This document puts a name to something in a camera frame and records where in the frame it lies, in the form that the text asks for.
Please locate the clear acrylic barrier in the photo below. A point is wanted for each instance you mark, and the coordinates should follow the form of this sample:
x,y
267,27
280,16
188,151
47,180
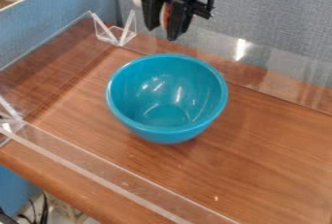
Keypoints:
x,y
286,75
148,194

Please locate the blue partition with wooden shelf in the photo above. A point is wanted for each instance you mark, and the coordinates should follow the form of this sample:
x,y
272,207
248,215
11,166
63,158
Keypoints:
x,y
34,21

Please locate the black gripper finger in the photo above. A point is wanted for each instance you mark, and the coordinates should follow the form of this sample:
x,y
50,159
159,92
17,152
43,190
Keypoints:
x,y
180,19
152,10

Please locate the clear acrylic back barrier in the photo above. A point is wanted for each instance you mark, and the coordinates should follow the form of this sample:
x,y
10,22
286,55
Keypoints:
x,y
286,75

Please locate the clear acrylic front barrier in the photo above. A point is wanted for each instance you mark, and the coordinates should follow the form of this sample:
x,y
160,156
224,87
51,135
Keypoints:
x,y
148,194

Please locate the clear acrylic left bracket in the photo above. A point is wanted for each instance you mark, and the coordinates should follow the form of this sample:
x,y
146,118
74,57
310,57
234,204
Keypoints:
x,y
11,121

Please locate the white brown toy mushroom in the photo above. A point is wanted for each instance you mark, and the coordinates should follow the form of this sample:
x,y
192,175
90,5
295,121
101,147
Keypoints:
x,y
164,14

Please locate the clear acrylic corner bracket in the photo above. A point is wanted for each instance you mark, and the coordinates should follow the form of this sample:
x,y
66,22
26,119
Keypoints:
x,y
114,35

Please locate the blue plastic bowl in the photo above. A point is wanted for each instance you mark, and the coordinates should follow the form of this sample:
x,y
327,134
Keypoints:
x,y
167,96

